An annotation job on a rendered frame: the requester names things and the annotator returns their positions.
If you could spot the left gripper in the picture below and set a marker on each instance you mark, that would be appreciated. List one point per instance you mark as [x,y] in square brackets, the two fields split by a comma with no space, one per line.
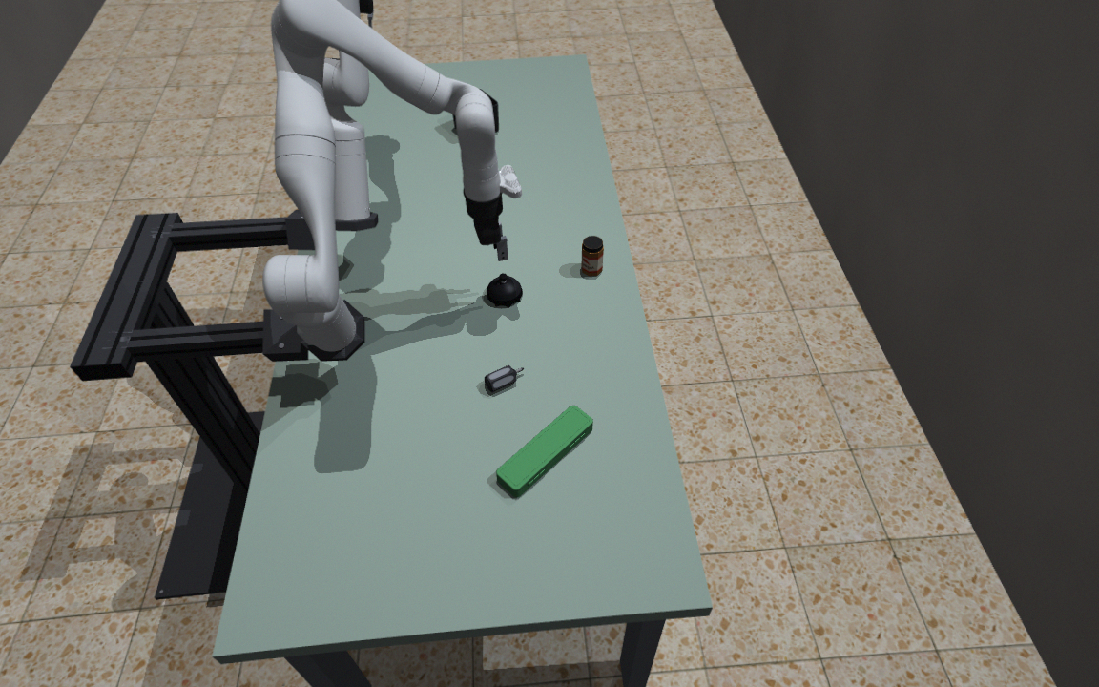
[366,6]

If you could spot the black dome bell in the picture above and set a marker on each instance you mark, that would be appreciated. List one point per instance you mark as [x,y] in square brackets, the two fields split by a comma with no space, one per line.
[504,290]

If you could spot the spice jar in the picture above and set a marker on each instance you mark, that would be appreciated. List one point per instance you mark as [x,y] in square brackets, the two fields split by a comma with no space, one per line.
[592,256]

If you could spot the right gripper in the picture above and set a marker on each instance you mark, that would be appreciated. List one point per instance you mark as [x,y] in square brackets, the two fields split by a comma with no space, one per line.
[484,204]

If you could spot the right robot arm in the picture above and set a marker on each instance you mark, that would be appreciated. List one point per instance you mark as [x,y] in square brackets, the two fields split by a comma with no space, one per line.
[299,288]

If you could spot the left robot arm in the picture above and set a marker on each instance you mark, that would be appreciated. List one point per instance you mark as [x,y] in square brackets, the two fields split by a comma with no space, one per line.
[346,83]

